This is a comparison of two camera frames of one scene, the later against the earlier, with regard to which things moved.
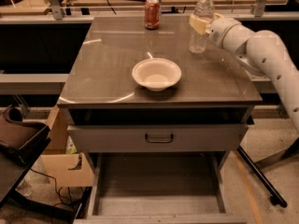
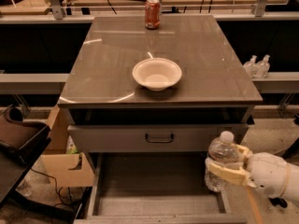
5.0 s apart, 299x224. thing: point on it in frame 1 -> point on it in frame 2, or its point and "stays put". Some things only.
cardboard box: x=62 y=169 stays put
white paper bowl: x=157 y=74 stays put
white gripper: x=220 y=32 -> x=268 y=175
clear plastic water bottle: x=204 y=8 -> x=220 y=149
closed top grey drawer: x=161 y=137 stays put
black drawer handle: x=159 y=141 stays put
